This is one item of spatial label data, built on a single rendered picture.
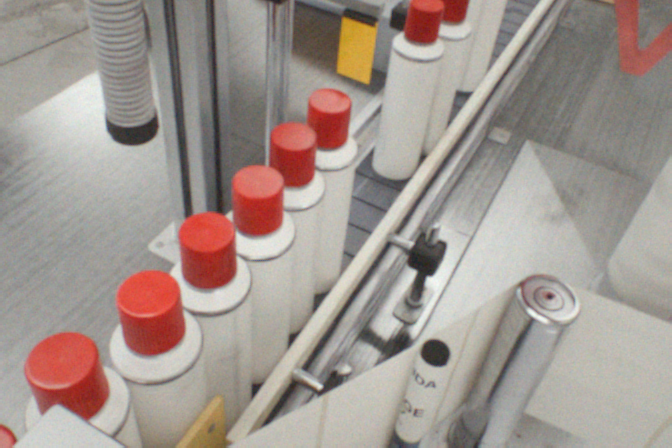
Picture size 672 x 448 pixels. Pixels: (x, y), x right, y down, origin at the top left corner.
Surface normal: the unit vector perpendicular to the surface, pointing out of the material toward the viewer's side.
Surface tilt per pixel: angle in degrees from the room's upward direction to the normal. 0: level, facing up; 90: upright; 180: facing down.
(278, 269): 90
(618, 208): 0
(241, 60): 0
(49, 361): 3
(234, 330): 90
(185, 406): 90
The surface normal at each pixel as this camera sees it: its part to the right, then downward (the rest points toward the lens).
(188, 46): -0.47, 0.57
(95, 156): 0.09, -0.72
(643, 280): -0.78, 0.34
